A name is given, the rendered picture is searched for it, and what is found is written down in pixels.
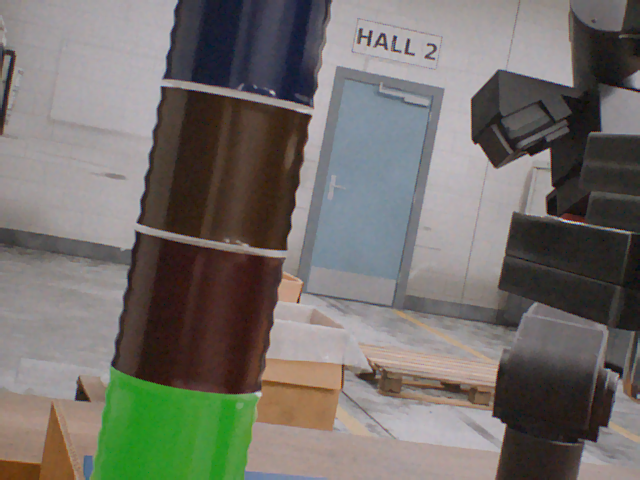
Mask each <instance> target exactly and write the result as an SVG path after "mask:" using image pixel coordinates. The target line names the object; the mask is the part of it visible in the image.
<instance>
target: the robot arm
mask: <svg viewBox="0 0 640 480"><path fill-rule="evenodd" d="M569 1H570V10H569V14H568V27H569V42H571V62H572V78H573V87H572V86H568V85H564V84H560V83H556V82H553V81H549V80H545V79H537V78H533V77H529V76H526V75H522V74H517V73H513V72H509V71H505V70H502V69H498V70H497V71H496V72H495V73H494V75H493V76H492V77H491V78H490V79H489V80H488V81H486V82H485V83H484V84H483V85H482V86H481V88H480V89H479V90H478V92H477V93H476V94H475V95H474V96H473V97H472V98H471V139H472V141H473V143H474V144H475V145H477V144H478V145H479V146H480V148H481V150H482V151H483V153H484V154H485V155H486V156H487V158H488V159H489V161H490V162H491V164H492V165H493V167H494V168H496V169H497V170H498V169H500V168H501V167H503V166H505V165H507V164H509V163H511V162H513V161H515V160H517V159H519V158H521V157H523V156H525V155H527V154H528V155H529V156H530V157H531V156H533V155H536V154H540V153H542V152H544V151H546V150H548V149H550V157H551V178H552V187H554V189H553V190H552V191H551V192H550V193H549V194H548V195H546V197H545V198H546V213H547V214H548V215H550V216H553V217H558V218H560V219H561V220H566V221H572V222H577V223H581V224H586V223H585V217H586V212H587V207H588V202H589V198H590V193H591V192H588V191H583V190H580V189H578V183H579V178H580V174H581V169H582V164H583V159H584V154H585V150H586V145H587V140H588V135H589V133H590V132H606V133H633V134H640V60H635V59H633V58H630V57H627V55H628V50H629V46H630V44H628V43H625V42H622V41H621V40H619V36H620V35H622V34H621V25H622V21H623V16H624V11H625V6H626V1H627V0H569ZM607 336H608V330H606V326H604V325H601V324H598V323H595V322H592V321H589V320H586V319H583V318H580V317H578V316H575V315H572V314H569V313H566V312H563V311H560V310H558V309H555V308H552V307H550V306H547V305H544V304H541V303H538V302H535V303H534V304H533V305H532V306H530V308H529V309H528V311H527V313H524V315H523V318H522V320H521V323H520V325H519V327H518V330H517V333H516V336H515V338H514V341H513V344H512V347H511V348H510V347H504V348H503V349H502V355H501V358H500V362H499V366H498V371H497V375H496V383H495V393H494V402H493V411H492V417H491V418H495V419H500V422H501V423H502V424H505V427H504V428H505V433H504V438H503V443H502V448H501V452H500V457H499V462H498V467H497V472H496V476H495V480H578V476H579V471H580V466H581V461H582V456H583V452H584V442H585V441H584V440H587V441H591V442H595V443H597V441H598V439H599V437H600V436H601V432H602V428H608V427H609V419H610V418H611V412H612V408H613V405H614V403H615V395H616V389H617V383H618V379H619V378H620V376H619V374H618V373H613V372H611V370H609V369H606V368H604V362H605V355H606V343H607Z"/></svg>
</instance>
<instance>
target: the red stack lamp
mask: <svg viewBox="0 0 640 480"><path fill-rule="evenodd" d="M134 230H135V242H134V244H133V246H132V249H131V251H130V255H131V264H130V266H129V268H128V271H127V273H126V280H127V286H126V288H125V290H124V292H123V295H122V305H123V308H122V310H121V312H120V314H119V317H118V332H117V334H116V336H115V338H114V341H113V342H114V354H113V358H112V360H111V362H110V364H111V366H112V368H113V369H115V370H117V371H118V372H120V373H123V374H127V375H130V376H133V377H136V378H138V379H141V380H144V381H148V382H152V383H156V384H160V385H163V386H168V387H173V388H178V389H183V390H188V391H195V392H203V393H211V394H222V395H248V394H255V393H258V392H261V390H262V379H261V376H262V374H263V372H264V370H265V369H266V353H267V351H268V349H269V346H270V345H271V342H270V332H271V329H272V327H273V325H274V323H275V316H274V310H275V308H276V306H277V304H278V302H279V290H278V289H279V287H280V285H281V282H282V280H283V265H284V263H285V259H286V257H287V256H286V255H285V254H284V253H281V252H278V251H272V250H263V249H256V248H249V247H242V246H237V245H230V244H224V243H219V242H214V241H208V240H203V239H198V238H193V237H189V236H184V235H179V234H174V233H170V232H166V231H162V230H158V229H154V228H148V227H135V228H134Z"/></svg>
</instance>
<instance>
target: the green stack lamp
mask: <svg viewBox="0 0 640 480"><path fill-rule="evenodd" d="M109 375H110V382H109V384H108V386H107V388H106V390H105V399H106V403H105V405H104V408H103V410H102V412H101V423H102V426H101V427H100V429H99V431H98V434H97V450H96V452H95V453H94V455H93V471H92V473H91V476H90V478H89V480H245V475H244V471H245V469H246V467H247V464H248V462H249V450H248V449H249V446H250V445H251V443H252V441H253V425H254V423H255V421H256V420H257V417H258V414H257V404H258V402H259V399H260V397H261V392H258V393H255V394H248V395H222V394H211V393H203V392H195V391H188V390H183V389H178V388H173V387H168V386H163V385H160V384H156V383H152V382H148V381H144V380H141V379H138V378H136V377H133V376H130V375H127V374H123V373H120V372H118V371H117V370H115V369H113V368H112V367H110V369H109Z"/></svg>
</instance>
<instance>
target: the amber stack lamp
mask: <svg viewBox="0 0 640 480"><path fill-rule="evenodd" d="M160 94H161V99H160V101H159V103H158V106H157V107H156V120H157V121H156V123H155V126H154V128H153V130H152V131H151V132H152V145H151V148H150V150H149V152H148V154H147V158H148V168H147V170H146V172H145V174H144V176H143V184H144V190H143V192H142V194H141V196H140V214H139V216H138V218H137V220H136V223H137V224H139V225H140V226H144V227H150V228H154V229H158V230H162V231H166V232H170V233H174V234H179V235H184V236H189V237H193V238H198V239H203V240H208V241H214V242H219V243H224V244H230V245H237V246H242V247H249V248H256V249H263V250H272V251H288V242H287V238H288V236H289V233H290V231H291V229H292V214H293V212H294V210H295V208H296V205H297V203H296V193H297V190H298V188H299V186H300V184H301V176H300V171H301V169H302V167H303V165H304V162H305V147H306V145H307V143H308V141H309V124H310V121H311V119H312V117H313V115H311V114H308V113H306V112H302V111H299V110H295V109H286V108H283V107H279V106H274V105H270V104H265V103H261V102H256V101H251V100H246V99H241V98H237V97H232V96H226V95H221V94H215V93H211V92H205V91H199V90H193V89H187V88H180V87H173V86H160Z"/></svg>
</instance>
